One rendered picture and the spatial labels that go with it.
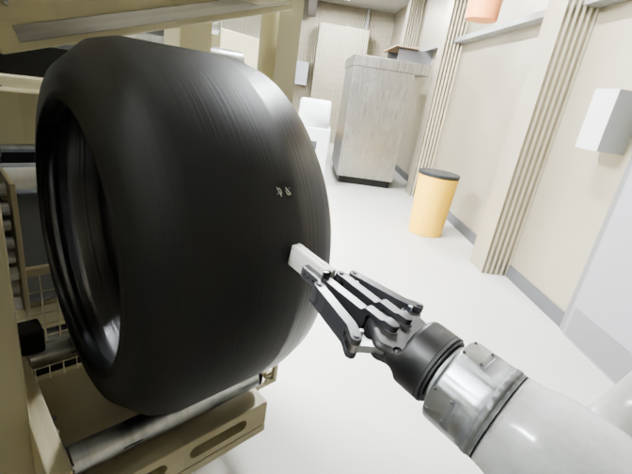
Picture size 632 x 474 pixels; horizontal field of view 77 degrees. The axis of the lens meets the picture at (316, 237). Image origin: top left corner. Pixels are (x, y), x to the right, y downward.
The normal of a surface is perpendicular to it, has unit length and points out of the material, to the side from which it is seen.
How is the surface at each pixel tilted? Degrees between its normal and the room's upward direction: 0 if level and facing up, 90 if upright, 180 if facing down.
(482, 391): 43
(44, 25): 90
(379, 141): 90
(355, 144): 90
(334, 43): 90
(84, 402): 0
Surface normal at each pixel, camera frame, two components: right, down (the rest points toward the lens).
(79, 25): 0.69, 0.35
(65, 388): 0.14, -0.93
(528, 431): -0.55, -0.60
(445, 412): -0.71, 0.15
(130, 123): -0.07, -0.24
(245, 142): 0.61, -0.34
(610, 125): 0.02, 0.36
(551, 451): -0.45, -0.49
